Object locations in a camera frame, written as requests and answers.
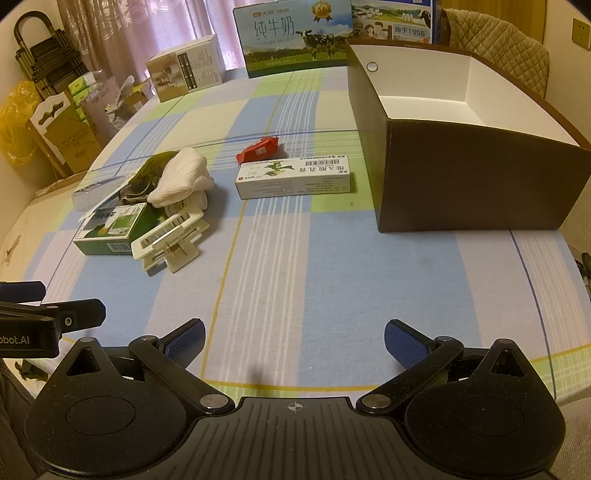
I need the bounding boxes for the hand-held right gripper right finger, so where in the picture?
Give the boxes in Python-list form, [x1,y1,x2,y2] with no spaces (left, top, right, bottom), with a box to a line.
[357,319,532,416]

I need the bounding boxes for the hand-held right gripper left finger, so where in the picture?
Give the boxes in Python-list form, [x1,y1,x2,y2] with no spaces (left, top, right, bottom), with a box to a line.
[60,318,235,416]

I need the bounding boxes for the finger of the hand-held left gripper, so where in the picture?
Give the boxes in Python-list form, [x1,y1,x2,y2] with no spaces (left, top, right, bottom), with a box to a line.
[0,281,47,304]
[0,298,107,331]

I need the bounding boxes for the green white spray box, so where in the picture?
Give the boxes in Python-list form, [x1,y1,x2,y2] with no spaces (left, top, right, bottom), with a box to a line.
[72,203,161,256]

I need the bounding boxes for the white lotion bottle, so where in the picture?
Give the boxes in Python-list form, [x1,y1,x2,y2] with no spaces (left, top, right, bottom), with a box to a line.
[185,191,209,217]

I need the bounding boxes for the yellow green snack packet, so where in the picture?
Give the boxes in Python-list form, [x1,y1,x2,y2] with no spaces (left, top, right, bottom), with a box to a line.
[127,154,177,195]

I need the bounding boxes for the white towel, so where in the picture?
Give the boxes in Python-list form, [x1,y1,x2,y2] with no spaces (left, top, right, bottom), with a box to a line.
[147,148,215,208]

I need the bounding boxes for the brown cardboard box white inside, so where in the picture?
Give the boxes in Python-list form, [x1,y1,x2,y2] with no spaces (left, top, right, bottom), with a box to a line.
[345,39,591,233]

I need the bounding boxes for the red snack packet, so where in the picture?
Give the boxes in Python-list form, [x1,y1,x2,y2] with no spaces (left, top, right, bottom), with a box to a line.
[236,137,281,165]

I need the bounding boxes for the white plastic clip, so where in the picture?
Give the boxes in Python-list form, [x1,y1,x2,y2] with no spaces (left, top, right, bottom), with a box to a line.
[131,207,211,274]

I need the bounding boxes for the yellow plastic bag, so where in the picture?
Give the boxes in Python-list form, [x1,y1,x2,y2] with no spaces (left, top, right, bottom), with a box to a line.
[0,80,43,167]

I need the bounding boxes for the long white green ointment box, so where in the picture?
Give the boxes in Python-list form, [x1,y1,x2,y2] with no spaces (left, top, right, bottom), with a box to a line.
[234,155,356,200]

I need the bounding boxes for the purple paper bag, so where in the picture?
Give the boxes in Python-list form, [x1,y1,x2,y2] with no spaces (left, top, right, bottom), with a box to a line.
[80,76,128,147]

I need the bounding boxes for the green tissue packs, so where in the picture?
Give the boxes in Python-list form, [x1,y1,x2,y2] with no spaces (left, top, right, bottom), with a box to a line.
[68,72,101,123]

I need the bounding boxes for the black folding rack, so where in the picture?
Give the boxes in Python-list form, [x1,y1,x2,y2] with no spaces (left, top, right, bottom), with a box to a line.
[13,11,89,101]

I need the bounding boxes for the white appliance box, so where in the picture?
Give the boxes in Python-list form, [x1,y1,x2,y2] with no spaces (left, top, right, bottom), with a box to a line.
[145,34,226,103]

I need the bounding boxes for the pink curtain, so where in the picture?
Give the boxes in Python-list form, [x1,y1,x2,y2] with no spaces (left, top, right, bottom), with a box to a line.
[55,0,246,77]

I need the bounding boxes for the beige quilted cover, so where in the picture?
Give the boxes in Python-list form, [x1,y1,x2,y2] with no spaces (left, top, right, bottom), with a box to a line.
[442,8,550,100]

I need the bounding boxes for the green cow milk carton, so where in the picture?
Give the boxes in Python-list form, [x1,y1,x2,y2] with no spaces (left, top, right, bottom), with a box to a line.
[232,0,354,79]

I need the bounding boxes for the blue illustrated milk carton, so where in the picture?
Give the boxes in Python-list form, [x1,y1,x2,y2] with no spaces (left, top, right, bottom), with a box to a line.
[350,0,435,45]

